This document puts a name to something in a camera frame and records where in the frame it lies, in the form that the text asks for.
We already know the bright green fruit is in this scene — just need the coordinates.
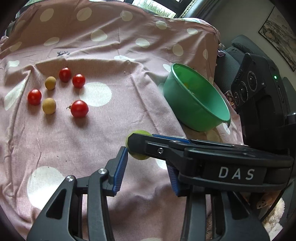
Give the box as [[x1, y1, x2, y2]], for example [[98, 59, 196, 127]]
[[125, 130, 152, 161]]

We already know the tan round fruit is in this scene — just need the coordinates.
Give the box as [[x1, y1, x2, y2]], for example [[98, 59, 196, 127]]
[[45, 76, 56, 91], [42, 98, 56, 115]]

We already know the small red tomato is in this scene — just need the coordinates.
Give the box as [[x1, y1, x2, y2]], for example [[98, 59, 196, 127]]
[[72, 74, 86, 88]]

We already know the green plastic bowl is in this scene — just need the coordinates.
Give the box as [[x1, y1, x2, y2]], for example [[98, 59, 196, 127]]
[[163, 63, 231, 132]]

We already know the red tomato with stem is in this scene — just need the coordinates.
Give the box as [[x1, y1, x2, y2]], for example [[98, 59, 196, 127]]
[[67, 100, 89, 118]]

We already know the pink polka dot cloth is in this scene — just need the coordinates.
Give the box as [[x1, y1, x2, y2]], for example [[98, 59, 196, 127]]
[[1, 1, 243, 237]]

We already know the red tomato left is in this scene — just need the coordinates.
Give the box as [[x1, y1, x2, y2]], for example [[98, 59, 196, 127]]
[[27, 89, 42, 106]]

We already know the red tomato far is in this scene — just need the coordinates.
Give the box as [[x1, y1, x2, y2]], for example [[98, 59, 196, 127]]
[[59, 67, 72, 83]]

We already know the black camera device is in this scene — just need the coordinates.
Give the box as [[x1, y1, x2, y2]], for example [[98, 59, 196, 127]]
[[231, 53, 290, 115]]

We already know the framed wall picture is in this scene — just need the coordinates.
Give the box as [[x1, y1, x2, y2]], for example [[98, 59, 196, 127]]
[[258, 6, 295, 72]]

